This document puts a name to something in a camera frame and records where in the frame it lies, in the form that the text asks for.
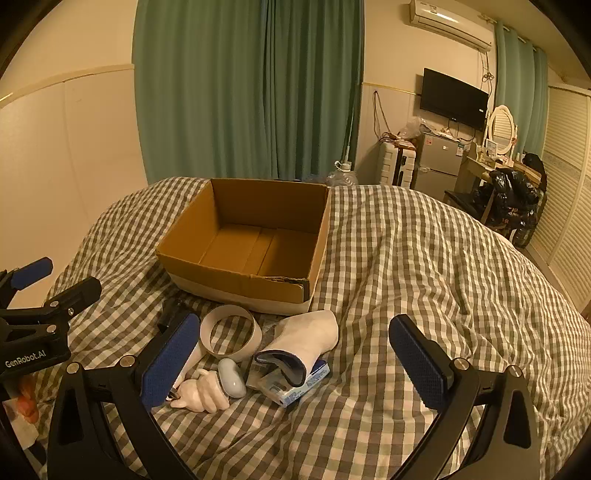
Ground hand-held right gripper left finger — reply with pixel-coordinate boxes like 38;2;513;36
46;313;204;480

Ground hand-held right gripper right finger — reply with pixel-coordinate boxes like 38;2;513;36
388;314;541;480

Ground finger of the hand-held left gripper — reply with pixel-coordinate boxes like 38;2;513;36
0;257;54;308
0;277;102;342

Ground white rabbit figurine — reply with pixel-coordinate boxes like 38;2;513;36
168;367;230;413

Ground pale blue oval case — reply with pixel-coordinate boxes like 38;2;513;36
217;357;247;398

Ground beige tape ring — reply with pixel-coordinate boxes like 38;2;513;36
199;305;264;363

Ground blue tissue packet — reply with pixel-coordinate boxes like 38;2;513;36
277;360;331;408

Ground white sock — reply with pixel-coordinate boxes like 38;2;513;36
253;310;339;388

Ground brown cardboard box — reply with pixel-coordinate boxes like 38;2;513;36
156;178;332;317

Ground orange printed white cloth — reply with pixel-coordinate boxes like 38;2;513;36
0;376;40;450

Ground small black object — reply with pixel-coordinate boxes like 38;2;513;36
158;298;190;333

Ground silver white tube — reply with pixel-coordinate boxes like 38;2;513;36
245;318;288;393

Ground grey checkered blanket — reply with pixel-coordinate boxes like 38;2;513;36
34;176;580;480

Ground black bag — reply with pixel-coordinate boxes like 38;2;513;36
480;154;548;247

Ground white suitcase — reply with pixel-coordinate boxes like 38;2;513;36
378;141;419;189

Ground clear water bottle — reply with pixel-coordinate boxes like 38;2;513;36
327;161;360;188

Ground wooden dressing table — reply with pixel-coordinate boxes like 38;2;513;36
455;154;548;217

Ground silver small fridge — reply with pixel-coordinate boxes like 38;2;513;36
413;130;466;192

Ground white louvered wardrobe doors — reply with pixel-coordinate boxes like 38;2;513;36
526;83;591;319

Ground clear plastic bag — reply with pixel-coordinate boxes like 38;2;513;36
399;115;437;139

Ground green curtain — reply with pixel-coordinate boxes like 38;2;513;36
494;21;550;160
133;0;365;185

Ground white oval mirror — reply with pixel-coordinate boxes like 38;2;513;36
487;104;518;158

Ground white air conditioner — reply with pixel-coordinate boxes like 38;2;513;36
409;0;495;51

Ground hanging wall cables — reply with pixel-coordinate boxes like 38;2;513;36
372;90;393;144

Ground black wall television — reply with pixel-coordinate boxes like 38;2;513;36
420;68;490;131

